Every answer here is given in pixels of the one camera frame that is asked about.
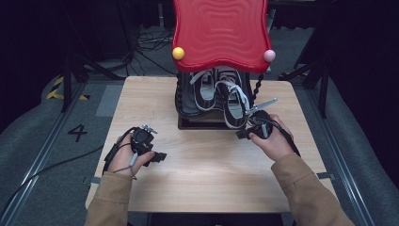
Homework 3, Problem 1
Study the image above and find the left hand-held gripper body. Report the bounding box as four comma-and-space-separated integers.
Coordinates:
130, 126, 168, 168

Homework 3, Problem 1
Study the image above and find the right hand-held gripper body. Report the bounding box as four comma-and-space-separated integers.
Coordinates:
235, 109, 275, 141

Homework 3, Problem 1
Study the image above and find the black and white canvas shoe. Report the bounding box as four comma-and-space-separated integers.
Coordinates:
189, 69, 218, 112
214, 67, 252, 131

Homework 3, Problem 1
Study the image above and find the red and black shoe rack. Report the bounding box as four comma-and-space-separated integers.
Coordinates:
171, 0, 278, 131

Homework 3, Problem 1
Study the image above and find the person's right hand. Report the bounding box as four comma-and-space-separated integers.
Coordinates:
248, 113, 295, 163

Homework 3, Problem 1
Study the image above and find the person's left hand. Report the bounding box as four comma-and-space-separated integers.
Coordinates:
107, 133, 156, 182

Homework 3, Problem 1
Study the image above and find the black metal stand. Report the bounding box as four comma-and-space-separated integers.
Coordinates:
277, 56, 331, 120
60, 53, 127, 114

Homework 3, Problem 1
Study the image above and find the grey tape strip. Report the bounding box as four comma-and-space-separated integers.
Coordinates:
82, 175, 104, 186
315, 171, 336, 181

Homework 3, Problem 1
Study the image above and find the yellow and black hazard tape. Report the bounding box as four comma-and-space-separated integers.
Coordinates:
45, 75, 91, 102

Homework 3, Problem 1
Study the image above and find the grey cord with plug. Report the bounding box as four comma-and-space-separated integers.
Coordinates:
112, 152, 139, 182

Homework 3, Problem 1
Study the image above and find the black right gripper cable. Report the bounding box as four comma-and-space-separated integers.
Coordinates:
263, 117, 302, 158

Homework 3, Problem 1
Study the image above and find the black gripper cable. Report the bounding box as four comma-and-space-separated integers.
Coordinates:
263, 117, 302, 158
102, 126, 139, 176

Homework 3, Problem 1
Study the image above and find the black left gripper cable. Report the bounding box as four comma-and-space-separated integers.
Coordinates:
102, 126, 139, 176

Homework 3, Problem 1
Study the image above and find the tangle of black floor cables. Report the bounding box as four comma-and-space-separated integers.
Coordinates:
133, 26, 177, 77

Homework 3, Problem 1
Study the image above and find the long black floor cable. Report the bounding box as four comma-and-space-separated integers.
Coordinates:
0, 144, 105, 216

